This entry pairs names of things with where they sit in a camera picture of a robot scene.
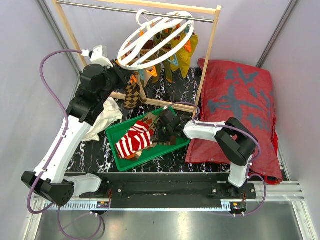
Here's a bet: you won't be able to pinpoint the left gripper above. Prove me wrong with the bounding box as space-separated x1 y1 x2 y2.
98 59 133 103

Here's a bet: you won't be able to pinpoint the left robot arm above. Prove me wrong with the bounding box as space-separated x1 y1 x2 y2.
21 61 133 207

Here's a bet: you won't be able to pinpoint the mustard yellow sock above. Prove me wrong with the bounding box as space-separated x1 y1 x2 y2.
171 33 199 79
162 60 173 83

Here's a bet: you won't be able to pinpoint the white cloth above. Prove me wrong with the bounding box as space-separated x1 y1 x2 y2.
82 97 123 142

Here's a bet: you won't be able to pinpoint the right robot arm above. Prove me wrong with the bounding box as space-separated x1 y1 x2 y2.
151 109 261 199

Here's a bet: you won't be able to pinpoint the green plastic tray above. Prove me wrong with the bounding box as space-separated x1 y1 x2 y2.
105 114 191 172

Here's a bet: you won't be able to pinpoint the orange argyle sock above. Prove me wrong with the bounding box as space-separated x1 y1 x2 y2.
141 112 158 131

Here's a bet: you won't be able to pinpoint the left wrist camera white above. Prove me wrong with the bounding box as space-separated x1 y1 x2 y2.
81 45 113 69

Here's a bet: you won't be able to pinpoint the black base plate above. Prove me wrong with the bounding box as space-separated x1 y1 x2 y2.
79 172 257 211

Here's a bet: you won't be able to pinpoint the brown beige striped sock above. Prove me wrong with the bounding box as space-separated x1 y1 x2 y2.
158 136 177 146

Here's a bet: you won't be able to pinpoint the wooden clothes rack frame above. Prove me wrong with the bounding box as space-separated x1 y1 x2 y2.
52 0 222 113

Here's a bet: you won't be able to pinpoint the brown argyle sock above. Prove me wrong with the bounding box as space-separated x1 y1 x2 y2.
123 83 147 110

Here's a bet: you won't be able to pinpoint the metal hanging rod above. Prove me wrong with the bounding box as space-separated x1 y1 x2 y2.
56 0 215 24

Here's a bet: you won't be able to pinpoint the teal clothespin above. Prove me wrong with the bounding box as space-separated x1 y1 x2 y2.
168 54 179 67

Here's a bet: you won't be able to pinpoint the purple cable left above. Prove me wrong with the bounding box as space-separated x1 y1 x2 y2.
26 49 106 240

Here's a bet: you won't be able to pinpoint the red patterned pillow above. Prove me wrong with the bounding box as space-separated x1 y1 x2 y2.
200 60 283 185

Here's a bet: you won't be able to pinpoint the orange clothespin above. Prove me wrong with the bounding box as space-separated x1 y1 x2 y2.
184 40 192 53
130 74 138 84

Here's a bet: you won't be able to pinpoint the white round clip hanger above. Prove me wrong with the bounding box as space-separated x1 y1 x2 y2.
117 9 195 71

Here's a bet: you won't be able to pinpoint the red white striped sock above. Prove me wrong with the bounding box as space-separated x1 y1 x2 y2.
115 121 154 159

